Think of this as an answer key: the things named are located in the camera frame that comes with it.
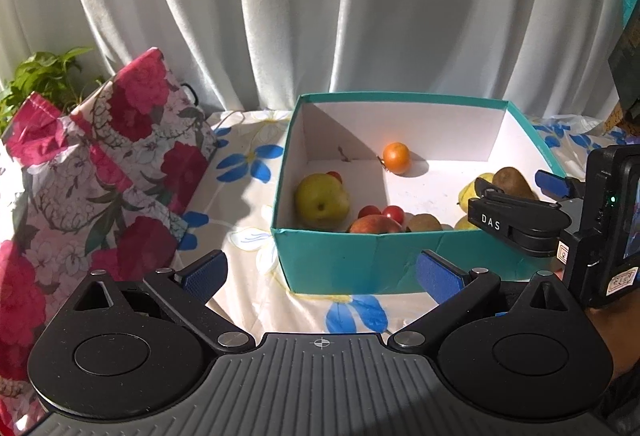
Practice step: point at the floral gift bag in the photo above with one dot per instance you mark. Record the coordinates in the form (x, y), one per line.
(100, 196)

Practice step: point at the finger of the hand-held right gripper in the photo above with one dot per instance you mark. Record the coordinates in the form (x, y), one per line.
(520, 223)
(552, 183)

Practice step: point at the person's right forearm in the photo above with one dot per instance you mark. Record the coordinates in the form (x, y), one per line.
(617, 341)

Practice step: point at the white curtain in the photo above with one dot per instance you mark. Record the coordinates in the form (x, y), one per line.
(300, 6)

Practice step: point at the dark green gift bag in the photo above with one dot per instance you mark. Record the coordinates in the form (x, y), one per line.
(627, 76)

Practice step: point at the large red apple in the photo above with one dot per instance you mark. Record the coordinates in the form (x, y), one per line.
(375, 225)

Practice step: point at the yellow pear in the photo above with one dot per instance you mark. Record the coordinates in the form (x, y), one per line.
(322, 201)
(471, 198)

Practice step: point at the dry fruit stem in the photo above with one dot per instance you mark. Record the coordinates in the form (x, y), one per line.
(345, 154)

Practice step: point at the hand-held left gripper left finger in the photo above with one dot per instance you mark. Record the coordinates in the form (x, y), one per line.
(205, 276)

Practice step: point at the teal cardboard box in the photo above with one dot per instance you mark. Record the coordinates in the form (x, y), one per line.
(350, 261)

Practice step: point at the red cherry tomato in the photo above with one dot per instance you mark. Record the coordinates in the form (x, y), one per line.
(369, 211)
(394, 214)
(335, 176)

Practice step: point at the green leafy plant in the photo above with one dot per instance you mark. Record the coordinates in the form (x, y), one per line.
(40, 76)

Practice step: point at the brown kiwi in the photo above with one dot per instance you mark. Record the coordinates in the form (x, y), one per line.
(424, 223)
(512, 183)

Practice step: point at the blue flower tablecloth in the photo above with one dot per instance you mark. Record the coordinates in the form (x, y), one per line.
(240, 236)

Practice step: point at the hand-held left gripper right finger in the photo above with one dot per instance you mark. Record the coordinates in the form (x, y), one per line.
(442, 276)

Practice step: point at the orange patterned cloth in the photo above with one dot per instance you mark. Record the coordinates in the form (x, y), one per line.
(616, 118)

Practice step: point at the orange tangerine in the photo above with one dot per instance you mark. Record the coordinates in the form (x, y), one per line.
(396, 157)

